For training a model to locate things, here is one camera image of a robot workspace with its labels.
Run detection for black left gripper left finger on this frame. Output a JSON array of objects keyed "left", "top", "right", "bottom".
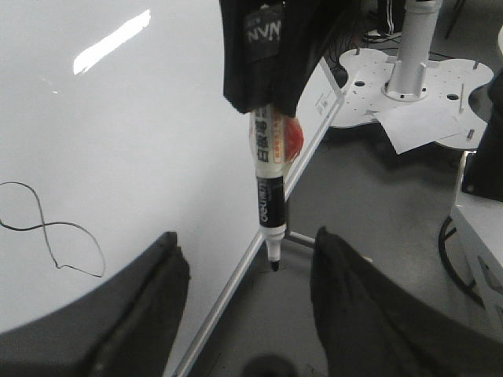
[{"left": 1, "top": 232, "right": 190, "bottom": 376}]

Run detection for whiteboard marker with black tape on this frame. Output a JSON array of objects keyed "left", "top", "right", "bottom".
[{"left": 218, "top": 0, "right": 354, "bottom": 273}]

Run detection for black cable on floor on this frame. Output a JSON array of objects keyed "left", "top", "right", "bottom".
[{"left": 438, "top": 214, "right": 486, "bottom": 307}]

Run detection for white paper sheet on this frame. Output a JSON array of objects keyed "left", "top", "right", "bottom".
[{"left": 374, "top": 101, "right": 464, "bottom": 155}]

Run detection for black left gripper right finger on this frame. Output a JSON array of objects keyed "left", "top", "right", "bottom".
[{"left": 310, "top": 228, "right": 502, "bottom": 376}]

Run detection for white whiteboard with aluminium frame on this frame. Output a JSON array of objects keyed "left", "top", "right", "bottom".
[{"left": 0, "top": 0, "right": 348, "bottom": 377}]

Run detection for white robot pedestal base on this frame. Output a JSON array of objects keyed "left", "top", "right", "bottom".
[{"left": 331, "top": 1, "right": 494, "bottom": 150}]

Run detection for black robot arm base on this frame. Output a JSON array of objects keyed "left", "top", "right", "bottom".
[{"left": 462, "top": 71, "right": 502, "bottom": 202}]

